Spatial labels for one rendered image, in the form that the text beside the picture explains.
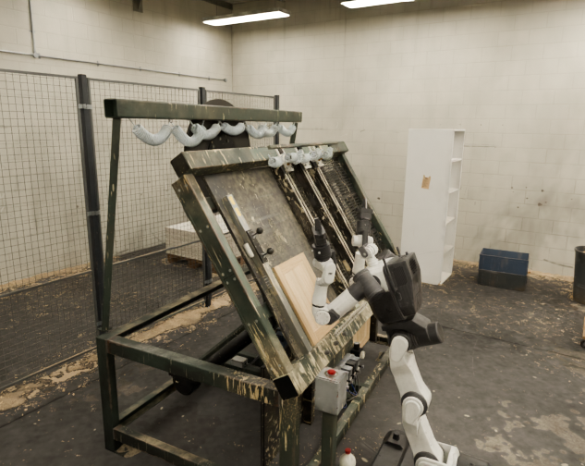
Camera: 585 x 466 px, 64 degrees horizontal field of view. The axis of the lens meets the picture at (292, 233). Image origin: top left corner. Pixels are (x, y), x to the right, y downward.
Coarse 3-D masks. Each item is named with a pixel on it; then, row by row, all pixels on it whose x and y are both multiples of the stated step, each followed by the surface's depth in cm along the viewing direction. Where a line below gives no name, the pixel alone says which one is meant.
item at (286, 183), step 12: (300, 156) 306; (276, 168) 313; (288, 168) 311; (288, 180) 311; (288, 192) 312; (300, 204) 310; (300, 216) 312; (312, 240) 311; (336, 276) 308; (336, 288) 310
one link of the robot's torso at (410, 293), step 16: (400, 256) 254; (384, 272) 240; (400, 272) 239; (416, 272) 246; (384, 288) 240; (400, 288) 241; (416, 288) 257; (384, 304) 245; (400, 304) 242; (416, 304) 244; (384, 320) 249
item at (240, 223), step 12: (228, 204) 255; (240, 216) 256; (240, 228) 254; (264, 264) 254; (276, 288) 252; (276, 300) 253; (288, 312) 252; (288, 324) 252; (300, 336) 251; (300, 348) 251
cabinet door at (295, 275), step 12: (288, 264) 276; (300, 264) 287; (276, 276) 264; (288, 276) 271; (300, 276) 281; (312, 276) 291; (288, 288) 265; (300, 288) 275; (312, 288) 286; (288, 300) 263; (300, 300) 270; (300, 312) 264; (300, 324) 262; (312, 324) 269; (312, 336) 263
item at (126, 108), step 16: (112, 112) 254; (128, 112) 252; (144, 112) 262; (160, 112) 273; (176, 112) 285; (192, 112) 298; (208, 112) 312; (224, 112) 328; (240, 112) 346; (256, 112) 365; (272, 112) 386; (288, 112) 412; (112, 128) 251; (112, 144) 253; (112, 160) 256; (112, 176) 259; (112, 192) 262; (112, 208) 265; (112, 224) 268; (112, 240) 271; (112, 256) 274; (208, 352) 263
